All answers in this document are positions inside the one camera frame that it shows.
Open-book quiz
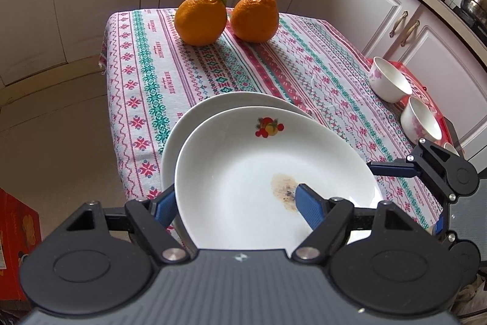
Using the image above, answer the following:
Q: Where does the red snack gift box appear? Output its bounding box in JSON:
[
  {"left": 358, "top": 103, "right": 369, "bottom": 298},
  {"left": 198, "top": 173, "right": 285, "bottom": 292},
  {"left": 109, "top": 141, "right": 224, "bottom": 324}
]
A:
[{"left": 363, "top": 58, "right": 452, "bottom": 143}]

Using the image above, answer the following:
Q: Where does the red cardboard box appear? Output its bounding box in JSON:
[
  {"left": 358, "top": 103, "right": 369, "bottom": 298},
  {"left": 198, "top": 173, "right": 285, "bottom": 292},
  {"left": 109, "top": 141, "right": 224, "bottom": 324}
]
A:
[{"left": 0, "top": 188, "right": 42, "bottom": 301}]

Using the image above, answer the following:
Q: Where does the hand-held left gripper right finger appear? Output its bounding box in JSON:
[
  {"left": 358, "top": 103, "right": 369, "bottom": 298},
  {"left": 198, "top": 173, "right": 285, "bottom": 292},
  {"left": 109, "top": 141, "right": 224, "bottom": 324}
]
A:
[{"left": 291, "top": 183, "right": 416, "bottom": 265}]

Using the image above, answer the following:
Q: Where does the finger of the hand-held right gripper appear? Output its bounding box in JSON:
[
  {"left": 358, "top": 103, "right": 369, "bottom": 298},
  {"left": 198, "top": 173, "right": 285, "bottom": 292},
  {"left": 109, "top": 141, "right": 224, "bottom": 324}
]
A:
[
  {"left": 429, "top": 216, "right": 458, "bottom": 246},
  {"left": 367, "top": 137, "right": 458, "bottom": 202}
]

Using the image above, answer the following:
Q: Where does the stained white plate fruit print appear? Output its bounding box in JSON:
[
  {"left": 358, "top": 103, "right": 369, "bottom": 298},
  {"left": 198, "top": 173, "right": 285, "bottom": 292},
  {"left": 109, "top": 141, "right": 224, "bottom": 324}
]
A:
[{"left": 174, "top": 106, "right": 383, "bottom": 252}]

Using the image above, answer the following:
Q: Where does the patterned red green tablecloth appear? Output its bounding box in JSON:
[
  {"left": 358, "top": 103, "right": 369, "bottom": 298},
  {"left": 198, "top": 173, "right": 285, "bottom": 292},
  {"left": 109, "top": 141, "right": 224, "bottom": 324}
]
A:
[{"left": 100, "top": 7, "right": 452, "bottom": 246}]

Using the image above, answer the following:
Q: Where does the orange without leaf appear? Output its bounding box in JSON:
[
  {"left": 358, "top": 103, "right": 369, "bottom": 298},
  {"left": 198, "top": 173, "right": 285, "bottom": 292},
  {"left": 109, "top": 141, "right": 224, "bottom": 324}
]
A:
[{"left": 230, "top": 0, "right": 281, "bottom": 43}]

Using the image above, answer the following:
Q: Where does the white plate with fruit print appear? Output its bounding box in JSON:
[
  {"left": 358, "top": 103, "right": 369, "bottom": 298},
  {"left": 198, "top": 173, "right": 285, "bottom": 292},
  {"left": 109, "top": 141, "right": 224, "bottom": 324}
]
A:
[{"left": 160, "top": 91, "right": 317, "bottom": 196}]

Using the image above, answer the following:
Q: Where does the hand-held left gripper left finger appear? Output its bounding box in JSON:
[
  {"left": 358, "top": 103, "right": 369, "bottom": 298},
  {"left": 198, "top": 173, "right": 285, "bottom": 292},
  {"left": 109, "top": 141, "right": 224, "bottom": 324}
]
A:
[{"left": 65, "top": 183, "right": 191, "bottom": 265}]

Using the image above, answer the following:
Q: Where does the person's cream clothing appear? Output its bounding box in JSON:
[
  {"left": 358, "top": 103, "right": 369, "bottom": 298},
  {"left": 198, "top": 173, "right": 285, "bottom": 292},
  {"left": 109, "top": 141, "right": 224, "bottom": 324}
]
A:
[{"left": 451, "top": 270, "right": 487, "bottom": 322}]

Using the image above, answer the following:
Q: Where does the orange with stem and leaf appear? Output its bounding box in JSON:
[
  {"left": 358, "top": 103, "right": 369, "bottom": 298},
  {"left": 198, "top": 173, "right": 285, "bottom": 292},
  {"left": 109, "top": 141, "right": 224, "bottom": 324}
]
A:
[{"left": 174, "top": 0, "right": 249, "bottom": 47}]

